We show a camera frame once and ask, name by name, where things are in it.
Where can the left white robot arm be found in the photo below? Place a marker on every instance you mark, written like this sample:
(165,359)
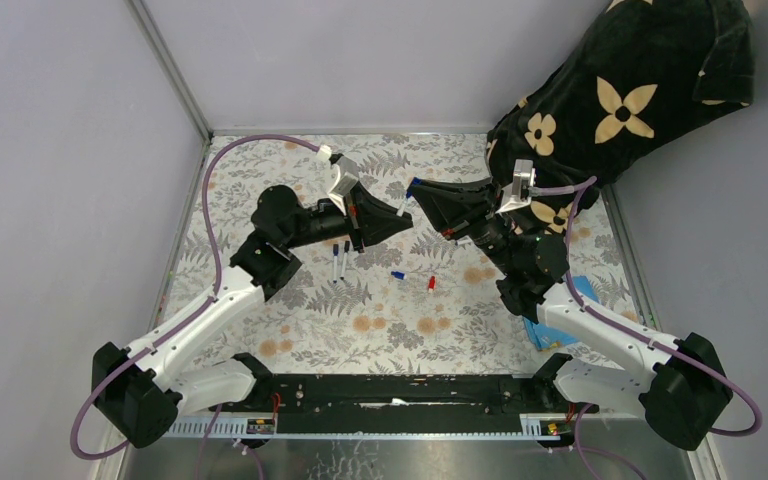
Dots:
(141,388)

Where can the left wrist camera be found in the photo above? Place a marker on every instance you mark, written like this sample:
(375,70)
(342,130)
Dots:
(344,176)

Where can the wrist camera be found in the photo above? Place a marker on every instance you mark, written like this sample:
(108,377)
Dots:
(344,176)
(517,194)

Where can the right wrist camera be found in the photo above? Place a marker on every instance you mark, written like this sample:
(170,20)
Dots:
(517,194)

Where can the black floral blanket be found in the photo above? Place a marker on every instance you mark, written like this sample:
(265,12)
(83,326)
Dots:
(644,74)

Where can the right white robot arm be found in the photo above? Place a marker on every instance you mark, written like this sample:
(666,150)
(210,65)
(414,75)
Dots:
(674,384)

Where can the white pen one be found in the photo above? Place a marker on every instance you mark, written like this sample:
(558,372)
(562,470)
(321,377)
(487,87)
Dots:
(402,207)

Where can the white pen two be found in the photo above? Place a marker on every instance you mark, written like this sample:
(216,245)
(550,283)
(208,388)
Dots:
(335,262)

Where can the white pen three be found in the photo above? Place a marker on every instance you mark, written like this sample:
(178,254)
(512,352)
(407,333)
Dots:
(344,259)

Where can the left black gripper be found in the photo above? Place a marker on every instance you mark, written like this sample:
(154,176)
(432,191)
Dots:
(369,220)

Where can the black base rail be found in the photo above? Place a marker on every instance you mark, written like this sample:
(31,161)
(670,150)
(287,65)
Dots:
(405,404)

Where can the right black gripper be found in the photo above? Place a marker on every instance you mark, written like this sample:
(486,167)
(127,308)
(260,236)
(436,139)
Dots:
(451,204)

